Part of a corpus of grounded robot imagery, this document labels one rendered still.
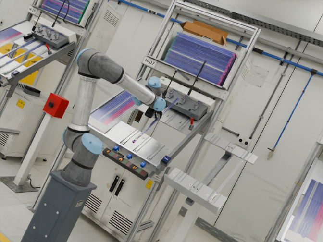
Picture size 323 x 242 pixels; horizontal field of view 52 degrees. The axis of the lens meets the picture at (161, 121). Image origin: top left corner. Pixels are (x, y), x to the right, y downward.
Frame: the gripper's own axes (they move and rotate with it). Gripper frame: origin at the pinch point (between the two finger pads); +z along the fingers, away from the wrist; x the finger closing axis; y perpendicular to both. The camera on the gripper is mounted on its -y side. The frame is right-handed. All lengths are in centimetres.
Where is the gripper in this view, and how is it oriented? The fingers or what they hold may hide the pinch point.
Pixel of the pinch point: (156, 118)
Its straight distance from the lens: 218.4
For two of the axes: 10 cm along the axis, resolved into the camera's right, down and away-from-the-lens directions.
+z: 0.7, 6.0, 8.0
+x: -8.1, -4.3, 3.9
